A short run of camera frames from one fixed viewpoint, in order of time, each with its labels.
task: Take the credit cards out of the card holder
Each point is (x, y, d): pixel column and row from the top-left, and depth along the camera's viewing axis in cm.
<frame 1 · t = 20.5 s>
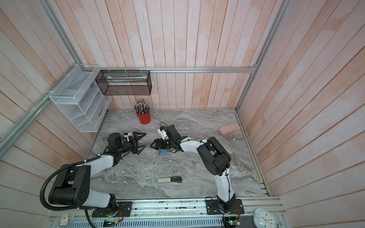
left hand: (146, 140, 87), fingers open
right hand: (154, 145, 92), fingers open
clear acrylic tiered organizer: (182, 127, 103), point 7 cm above the table
pink pencil case: (229, 128, 108), point 2 cm above the table
beige black stapler: (168, 181, 82), point 3 cm above the table
red pencil cup: (144, 118, 112), point 4 cm above the table
bundle of pencils: (141, 106, 103), point 16 cm above the table

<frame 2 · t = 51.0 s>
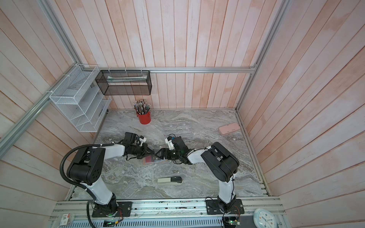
left hand: (153, 153, 92), fingers closed
right hand: (159, 155, 90), fingers open
the named things where they were.

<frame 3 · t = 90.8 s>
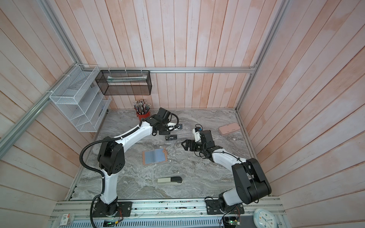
left hand: (166, 126, 94), fingers closed
right hand: (187, 142, 91), fingers open
black VIP card: (171, 137, 101), point 4 cm above the table
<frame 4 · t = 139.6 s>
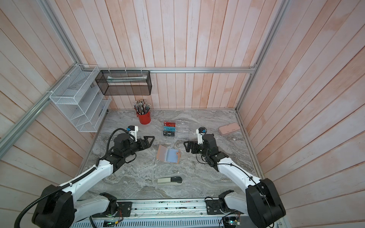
left hand: (149, 140, 83), fingers open
right hand: (190, 141, 86), fingers open
teal card in holder: (169, 128, 103), point 6 cm above the table
